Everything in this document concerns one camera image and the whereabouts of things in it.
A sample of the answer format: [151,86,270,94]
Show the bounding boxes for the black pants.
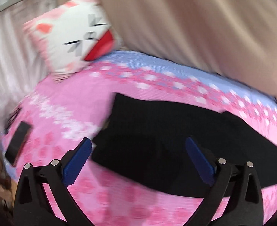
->
[92,93,277,197]

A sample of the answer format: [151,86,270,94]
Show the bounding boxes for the black phone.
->
[5,121,32,167]

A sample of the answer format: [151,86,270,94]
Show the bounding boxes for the pale satin curtain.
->
[0,0,56,133]

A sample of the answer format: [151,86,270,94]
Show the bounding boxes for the beige quilt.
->
[58,0,277,100]

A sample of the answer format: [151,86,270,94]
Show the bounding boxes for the white cartoon face pillow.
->
[23,0,122,82]

